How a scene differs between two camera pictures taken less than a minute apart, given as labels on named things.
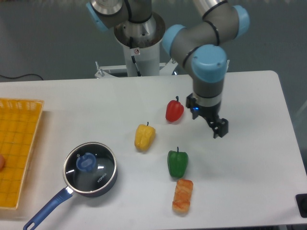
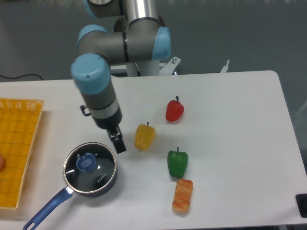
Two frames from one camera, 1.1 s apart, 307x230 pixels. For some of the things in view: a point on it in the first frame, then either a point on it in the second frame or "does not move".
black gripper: (211, 114) to (110, 122)
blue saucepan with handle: (89, 170) does not move
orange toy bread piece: (181, 202) does not move
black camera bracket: (191, 104) to (86, 110)
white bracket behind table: (228, 62) does not move
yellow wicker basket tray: (19, 122) does not move
